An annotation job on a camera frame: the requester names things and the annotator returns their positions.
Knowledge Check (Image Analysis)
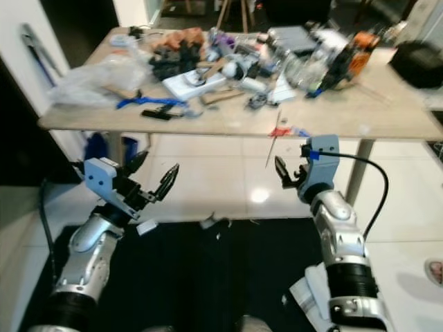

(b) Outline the light grey right wrist camera mount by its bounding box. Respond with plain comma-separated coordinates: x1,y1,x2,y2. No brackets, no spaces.
298,135,341,203

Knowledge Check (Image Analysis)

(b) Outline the thin dark stick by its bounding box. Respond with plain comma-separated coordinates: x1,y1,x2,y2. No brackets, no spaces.
264,110,284,169

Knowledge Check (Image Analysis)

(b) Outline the white robot leg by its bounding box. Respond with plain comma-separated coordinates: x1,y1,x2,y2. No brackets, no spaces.
289,273,355,332

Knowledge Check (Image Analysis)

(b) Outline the orange gloves pile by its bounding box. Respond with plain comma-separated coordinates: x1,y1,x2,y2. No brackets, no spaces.
154,28,206,51

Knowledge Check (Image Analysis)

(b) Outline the grey ribbed case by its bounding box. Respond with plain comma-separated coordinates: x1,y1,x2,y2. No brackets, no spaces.
268,26,320,55

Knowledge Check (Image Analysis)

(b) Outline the light wooden table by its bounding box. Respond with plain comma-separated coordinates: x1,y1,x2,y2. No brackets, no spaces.
37,26,443,208

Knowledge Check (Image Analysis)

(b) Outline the black bag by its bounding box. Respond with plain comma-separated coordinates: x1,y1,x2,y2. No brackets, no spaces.
388,39,443,90

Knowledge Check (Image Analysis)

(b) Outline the small black device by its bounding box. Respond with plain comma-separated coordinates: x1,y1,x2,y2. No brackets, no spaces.
141,108,174,122

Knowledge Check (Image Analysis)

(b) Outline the clear plastic bag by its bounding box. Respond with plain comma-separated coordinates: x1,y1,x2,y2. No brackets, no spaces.
50,53,153,107

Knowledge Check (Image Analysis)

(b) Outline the wooden stool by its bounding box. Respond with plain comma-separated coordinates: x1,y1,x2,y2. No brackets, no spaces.
215,0,257,33

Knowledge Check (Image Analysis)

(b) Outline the black floor mat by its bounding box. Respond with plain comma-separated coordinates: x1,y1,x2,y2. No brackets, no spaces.
17,219,327,332

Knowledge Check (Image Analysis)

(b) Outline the black gloves pile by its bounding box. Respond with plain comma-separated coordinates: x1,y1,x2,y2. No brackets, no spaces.
150,45,206,81

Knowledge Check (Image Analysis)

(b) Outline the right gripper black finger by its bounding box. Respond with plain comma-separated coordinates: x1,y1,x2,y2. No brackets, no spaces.
274,156,293,190

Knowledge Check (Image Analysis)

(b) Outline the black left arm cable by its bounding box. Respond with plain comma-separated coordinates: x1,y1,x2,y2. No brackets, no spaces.
39,177,85,291

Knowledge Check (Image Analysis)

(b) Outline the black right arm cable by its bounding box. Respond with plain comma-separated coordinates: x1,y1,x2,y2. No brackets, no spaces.
315,151,390,240

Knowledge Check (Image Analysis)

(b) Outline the white round device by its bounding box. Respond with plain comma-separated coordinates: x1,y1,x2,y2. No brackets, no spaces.
224,58,271,95

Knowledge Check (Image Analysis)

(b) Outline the red tape piece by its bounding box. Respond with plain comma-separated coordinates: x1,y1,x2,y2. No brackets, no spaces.
268,126,293,138

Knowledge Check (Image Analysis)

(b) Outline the light grey left wrist camera mount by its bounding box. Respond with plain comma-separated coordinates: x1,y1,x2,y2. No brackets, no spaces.
83,158,132,221

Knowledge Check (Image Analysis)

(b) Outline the white flat board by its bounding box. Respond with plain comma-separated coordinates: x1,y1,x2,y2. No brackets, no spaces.
162,68,226,102

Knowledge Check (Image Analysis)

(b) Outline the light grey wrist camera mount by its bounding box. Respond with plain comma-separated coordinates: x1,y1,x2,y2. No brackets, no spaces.
298,135,341,203
83,158,132,221

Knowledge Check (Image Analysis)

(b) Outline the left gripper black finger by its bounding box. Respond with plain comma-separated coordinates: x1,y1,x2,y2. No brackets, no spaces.
127,149,151,177
152,163,181,205

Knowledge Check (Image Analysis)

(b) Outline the blue container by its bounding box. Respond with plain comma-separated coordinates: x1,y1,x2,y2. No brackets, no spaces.
84,132,133,164

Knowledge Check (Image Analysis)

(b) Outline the orange and black power tool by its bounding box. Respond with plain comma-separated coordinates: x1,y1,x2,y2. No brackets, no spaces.
317,30,381,95

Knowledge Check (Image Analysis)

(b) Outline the white paper scrap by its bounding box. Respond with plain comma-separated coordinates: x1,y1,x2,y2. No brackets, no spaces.
199,214,222,231
136,219,161,237

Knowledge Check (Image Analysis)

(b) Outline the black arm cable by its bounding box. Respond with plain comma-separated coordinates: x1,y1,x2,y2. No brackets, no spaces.
315,151,390,240
39,177,85,291

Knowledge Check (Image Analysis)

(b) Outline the blue strap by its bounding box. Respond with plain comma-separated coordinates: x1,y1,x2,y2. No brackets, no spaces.
116,95,185,111

